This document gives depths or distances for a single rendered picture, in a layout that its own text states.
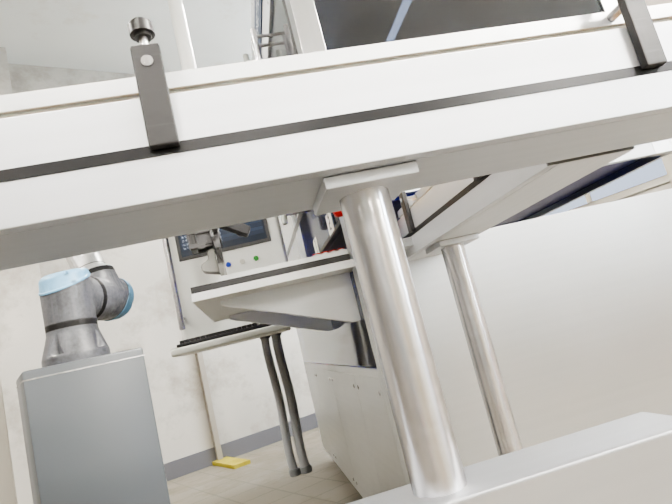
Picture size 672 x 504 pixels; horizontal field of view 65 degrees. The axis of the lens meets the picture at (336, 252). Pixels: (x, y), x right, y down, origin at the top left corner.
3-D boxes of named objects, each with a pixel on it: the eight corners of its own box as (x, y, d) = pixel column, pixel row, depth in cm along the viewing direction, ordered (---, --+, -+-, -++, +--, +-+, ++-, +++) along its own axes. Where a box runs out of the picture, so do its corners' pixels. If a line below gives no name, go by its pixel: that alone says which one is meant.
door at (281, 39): (309, 191, 182) (272, 39, 192) (325, 141, 141) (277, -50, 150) (307, 191, 182) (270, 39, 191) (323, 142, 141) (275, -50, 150)
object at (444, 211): (393, 264, 130) (377, 204, 133) (450, 251, 133) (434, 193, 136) (537, 168, 64) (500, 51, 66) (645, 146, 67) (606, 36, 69)
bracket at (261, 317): (332, 330, 188) (323, 294, 190) (333, 329, 185) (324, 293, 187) (237, 353, 181) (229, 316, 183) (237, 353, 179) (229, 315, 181)
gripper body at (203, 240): (193, 257, 139) (184, 214, 141) (225, 250, 141) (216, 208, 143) (189, 251, 132) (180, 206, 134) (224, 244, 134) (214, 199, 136)
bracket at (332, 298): (359, 320, 139) (347, 273, 141) (361, 320, 137) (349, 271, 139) (231, 351, 133) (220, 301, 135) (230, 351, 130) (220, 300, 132)
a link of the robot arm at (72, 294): (31, 330, 124) (23, 275, 126) (72, 328, 137) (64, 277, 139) (74, 318, 122) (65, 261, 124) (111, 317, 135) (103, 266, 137)
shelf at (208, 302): (340, 292, 200) (339, 287, 200) (385, 259, 132) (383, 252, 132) (214, 322, 191) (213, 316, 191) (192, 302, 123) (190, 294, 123)
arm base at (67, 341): (45, 368, 117) (38, 324, 118) (39, 373, 129) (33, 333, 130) (116, 353, 125) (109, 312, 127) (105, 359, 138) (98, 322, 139)
